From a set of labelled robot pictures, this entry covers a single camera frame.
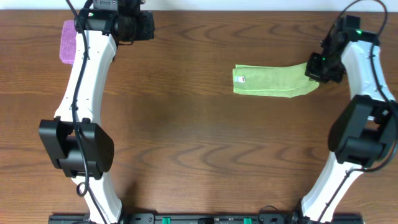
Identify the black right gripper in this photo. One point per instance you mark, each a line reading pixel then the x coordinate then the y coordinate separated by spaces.
pixel 315 70

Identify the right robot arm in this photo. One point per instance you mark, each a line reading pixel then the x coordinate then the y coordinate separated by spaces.
pixel 364 133

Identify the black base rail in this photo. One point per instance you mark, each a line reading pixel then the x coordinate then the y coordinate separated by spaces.
pixel 149 218

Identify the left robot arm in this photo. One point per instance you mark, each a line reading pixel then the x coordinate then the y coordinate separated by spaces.
pixel 74 138

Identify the green microfiber cloth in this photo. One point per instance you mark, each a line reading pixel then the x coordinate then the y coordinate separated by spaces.
pixel 285 82

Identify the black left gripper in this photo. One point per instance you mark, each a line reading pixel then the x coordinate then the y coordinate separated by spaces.
pixel 148 25

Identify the purple folded cloth on top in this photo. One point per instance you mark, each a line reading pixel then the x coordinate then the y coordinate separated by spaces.
pixel 68 43

